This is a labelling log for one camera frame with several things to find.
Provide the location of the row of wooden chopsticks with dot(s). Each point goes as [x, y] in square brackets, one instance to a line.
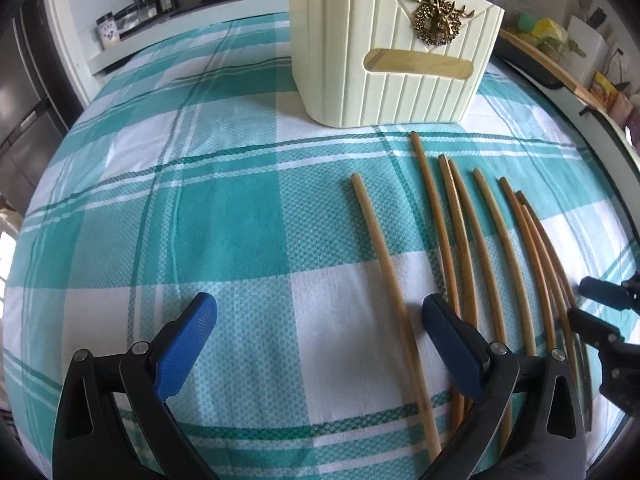
[429, 185]

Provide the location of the dark refrigerator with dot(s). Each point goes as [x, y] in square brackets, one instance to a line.
[25, 110]

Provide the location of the teal checked tablecloth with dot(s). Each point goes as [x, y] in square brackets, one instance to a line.
[225, 220]

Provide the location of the labelled spice jar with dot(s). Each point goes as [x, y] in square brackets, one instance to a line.
[107, 35]

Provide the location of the plastic bag of vegetables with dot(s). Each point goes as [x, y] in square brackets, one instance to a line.
[542, 30]

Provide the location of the yellow packet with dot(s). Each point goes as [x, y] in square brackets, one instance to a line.
[603, 89]

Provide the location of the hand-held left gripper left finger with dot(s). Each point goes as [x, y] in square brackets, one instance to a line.
[187, 340]

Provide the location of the pink cup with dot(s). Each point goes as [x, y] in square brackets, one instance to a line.
[622, 109]

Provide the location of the wooden chopstick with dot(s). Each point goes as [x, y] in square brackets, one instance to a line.
[402, 310]

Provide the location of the wooden cutting board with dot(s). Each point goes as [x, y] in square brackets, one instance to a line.
[550, 62]

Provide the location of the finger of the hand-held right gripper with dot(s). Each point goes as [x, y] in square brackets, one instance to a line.
[602, 292]
[592, 324]

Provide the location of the white knife block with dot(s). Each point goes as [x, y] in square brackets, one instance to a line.
[587, 45]

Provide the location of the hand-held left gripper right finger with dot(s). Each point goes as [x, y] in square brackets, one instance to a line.
[450, 342]

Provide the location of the cream ribbed utensil holder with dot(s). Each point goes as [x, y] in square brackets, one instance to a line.
[340, 60]

